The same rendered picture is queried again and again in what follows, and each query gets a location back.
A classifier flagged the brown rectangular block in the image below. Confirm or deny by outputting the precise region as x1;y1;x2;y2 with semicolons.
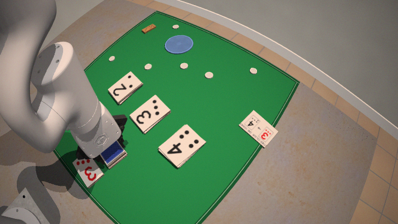
142;24;156;34

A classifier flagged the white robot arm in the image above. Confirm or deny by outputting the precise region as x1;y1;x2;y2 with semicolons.
0;0;101;153

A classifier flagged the green card table cloth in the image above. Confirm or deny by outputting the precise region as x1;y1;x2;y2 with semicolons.
56;13;295;224

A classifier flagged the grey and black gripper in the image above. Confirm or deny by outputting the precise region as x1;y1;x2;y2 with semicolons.
70;102;127;164

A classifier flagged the blue round coaster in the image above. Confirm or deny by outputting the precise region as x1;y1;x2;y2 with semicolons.
165;35;193;54

